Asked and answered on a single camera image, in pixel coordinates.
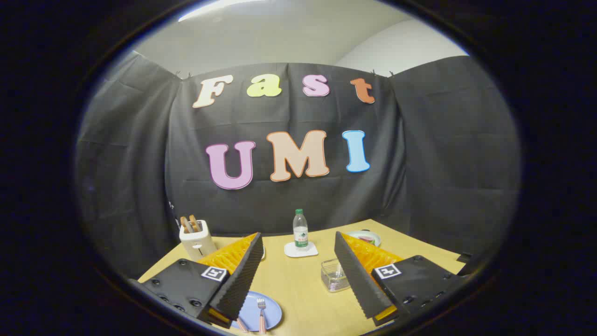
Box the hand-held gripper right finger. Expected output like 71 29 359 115
334 231 468 327

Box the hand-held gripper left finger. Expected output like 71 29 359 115
138 232 264 329

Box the blue round plate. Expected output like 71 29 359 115
232 291 283 332

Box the pale green oval plate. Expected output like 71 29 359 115
345 230 382 247

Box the white square coaster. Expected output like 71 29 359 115
284 241 319 258

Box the cream toaster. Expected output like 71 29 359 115
179 219 217 261

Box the clear plastic water bottle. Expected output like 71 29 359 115
293 209 309 251

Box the metal wire basket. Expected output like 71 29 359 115
320 258 351 293

